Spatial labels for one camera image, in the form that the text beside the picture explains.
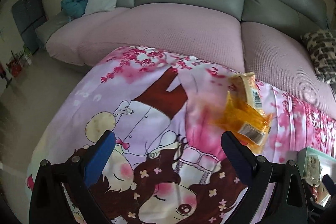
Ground white tray teal rim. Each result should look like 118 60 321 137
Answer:
297 147 335 210

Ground blue clothing pile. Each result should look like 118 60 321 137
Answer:
61 0 88 20

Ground black white patterned pillow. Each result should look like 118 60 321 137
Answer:
301 30 335 84

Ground pink cartoon blanket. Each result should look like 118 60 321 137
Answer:
27 46 335 223

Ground yellow cake snack packet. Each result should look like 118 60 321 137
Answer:
229 72 263 113

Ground orange transparent snack packet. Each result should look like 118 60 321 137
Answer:
211 92 272 154

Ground dark cabinet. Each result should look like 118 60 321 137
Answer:
11 0 47 54

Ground potted plants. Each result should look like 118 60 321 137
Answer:
6 44 32 77

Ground pink sofa seat cover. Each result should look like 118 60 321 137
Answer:
46 3 335 117

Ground white green snack packet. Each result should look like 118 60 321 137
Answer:
302 154 321 187

